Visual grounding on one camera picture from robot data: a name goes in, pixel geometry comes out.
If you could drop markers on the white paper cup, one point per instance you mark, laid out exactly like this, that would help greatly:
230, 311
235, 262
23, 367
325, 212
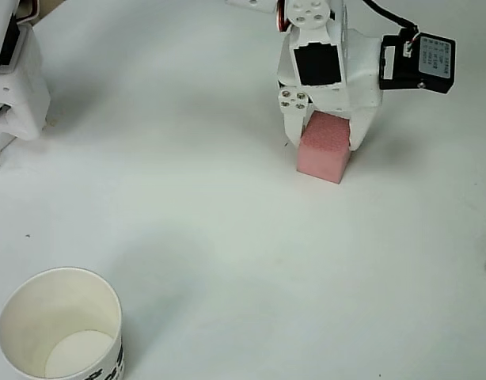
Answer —
69, 301

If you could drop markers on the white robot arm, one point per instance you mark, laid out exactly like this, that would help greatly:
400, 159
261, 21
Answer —
21, 79

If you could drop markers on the pink foam cube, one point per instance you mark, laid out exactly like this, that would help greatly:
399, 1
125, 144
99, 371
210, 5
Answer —
322, 154

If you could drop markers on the black camera box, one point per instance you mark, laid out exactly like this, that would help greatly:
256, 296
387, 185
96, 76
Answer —
409, 75

